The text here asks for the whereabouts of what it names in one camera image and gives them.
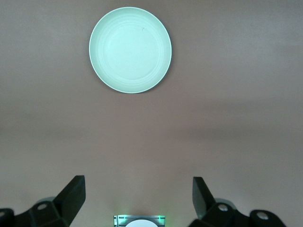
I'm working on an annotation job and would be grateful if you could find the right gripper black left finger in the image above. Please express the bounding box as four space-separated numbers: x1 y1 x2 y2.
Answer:
0 175 85 227

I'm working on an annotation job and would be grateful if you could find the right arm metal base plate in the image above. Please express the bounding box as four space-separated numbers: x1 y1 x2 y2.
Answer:
113 214 166 227

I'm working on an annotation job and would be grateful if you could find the pale green round plate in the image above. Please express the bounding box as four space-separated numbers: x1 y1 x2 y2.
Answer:
89 6 173 94

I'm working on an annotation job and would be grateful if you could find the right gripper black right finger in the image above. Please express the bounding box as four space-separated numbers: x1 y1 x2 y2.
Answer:
189 176 288 227

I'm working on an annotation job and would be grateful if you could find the brown table cover sheet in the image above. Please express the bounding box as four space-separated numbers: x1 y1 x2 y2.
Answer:
0 0 303 227

